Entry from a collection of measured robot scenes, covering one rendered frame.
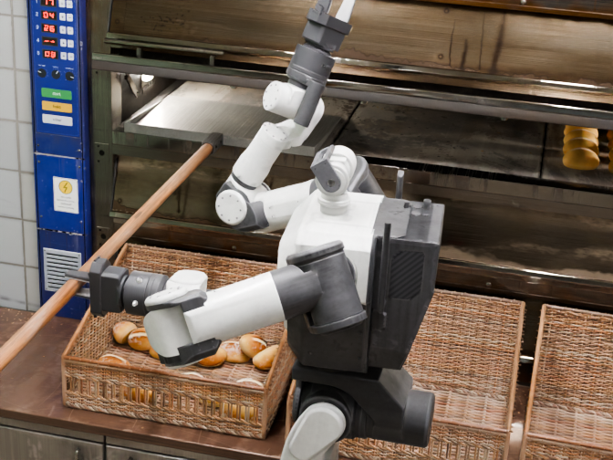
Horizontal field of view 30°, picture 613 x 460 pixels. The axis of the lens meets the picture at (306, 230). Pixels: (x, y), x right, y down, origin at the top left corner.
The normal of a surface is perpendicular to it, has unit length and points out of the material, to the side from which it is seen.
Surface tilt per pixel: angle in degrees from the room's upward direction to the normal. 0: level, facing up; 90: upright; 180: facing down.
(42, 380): 0
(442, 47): 70
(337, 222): 0
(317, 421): 90
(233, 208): 83
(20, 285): 90
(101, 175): 90
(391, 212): 0
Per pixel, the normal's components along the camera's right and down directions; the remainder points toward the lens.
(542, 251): -0.19, 0.04
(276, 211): -0.45, 0.21
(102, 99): -0.22, 0.37
